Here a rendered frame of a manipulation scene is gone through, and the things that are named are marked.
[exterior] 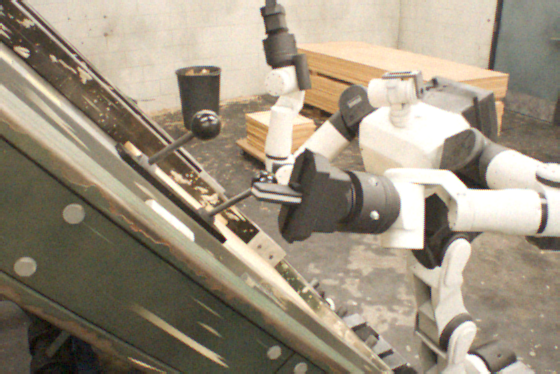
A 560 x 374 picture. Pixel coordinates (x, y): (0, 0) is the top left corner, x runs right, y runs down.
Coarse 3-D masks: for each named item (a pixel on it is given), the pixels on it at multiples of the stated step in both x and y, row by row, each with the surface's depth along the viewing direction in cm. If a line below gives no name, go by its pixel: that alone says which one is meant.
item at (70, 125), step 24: (0, 48) 52; (0, 72) 49; (24, 72) 52; (24, 96) 51; (48, 96) 53; (48, 120) 53; (72, 120) 54; (96, 144) 57; (120, 168) 59; (144, 192) 62; (216, 240) 70; (240, 264) 73; (288, 312) 81; (336, 336) 90; (360, 360) 96
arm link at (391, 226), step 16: (384, 176) 72; (400, 192) 72; (416, 192) 73; (400, 208) 71; (416, 208) 73; (384, 224) 69; (400, 224) 72; (416, 224) 73; (384, 240) 74; (400, 240) 72; (416, 240) 72
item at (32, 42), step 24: (0, 0) 86; (0, 24) 87; (24, 24) 89; (24, 48) 91; (48, 48) 93; (48, 72) 95; (72, 72) 97; (72, 96) 98; (96, 96) 101; (96, 120) 103; (120, 120) 105; (144, 144) 110; (168, 168) 115; (192, 168) 118; (192, 192) 120; (216, 192) 123; (240, 216) 129; (264, 240) 135
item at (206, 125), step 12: (192, 120) 58; (204, 120) 58; (216, 120) 58; (192, 132) 59; (204, 132) 58; (216, 132) 59; (180, 144) 61; (144, 156) 62; (156, 156) 62; (156, 168) 63
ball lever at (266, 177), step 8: (256, 176) 65; (264, 176) 65; (272, 176) 65; (248, 192) 67; (232, 200) 68; (240, 200) 68; (200, 208) 70; (216, 208) 69; (224, 208) 68; (208, 216) 69
